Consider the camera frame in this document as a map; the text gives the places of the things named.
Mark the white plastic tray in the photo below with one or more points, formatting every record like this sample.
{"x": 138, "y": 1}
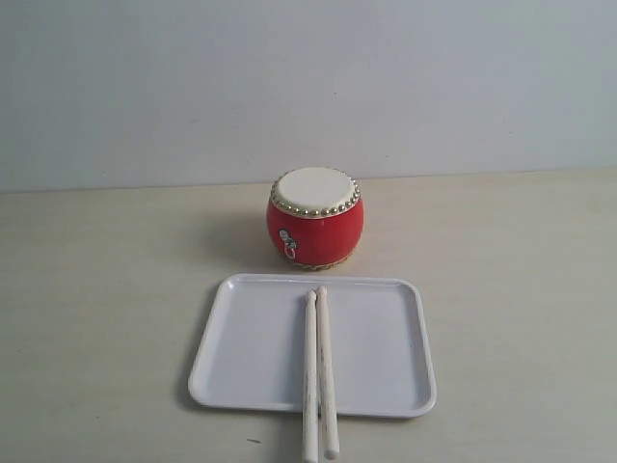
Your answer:
{"x": 251, "y": 351}

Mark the white wooden drumstick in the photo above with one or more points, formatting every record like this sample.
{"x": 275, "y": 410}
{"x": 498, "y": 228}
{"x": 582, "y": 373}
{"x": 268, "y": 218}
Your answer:
{"x": 310, "y": 406}

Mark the pinkish wooden drumstick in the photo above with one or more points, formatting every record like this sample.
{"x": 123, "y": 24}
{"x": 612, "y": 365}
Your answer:
{"x": 326, "y": 377}

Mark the small red drum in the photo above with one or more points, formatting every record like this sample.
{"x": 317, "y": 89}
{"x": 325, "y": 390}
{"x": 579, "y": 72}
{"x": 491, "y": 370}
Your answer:
{"x": 315, "y": 216}

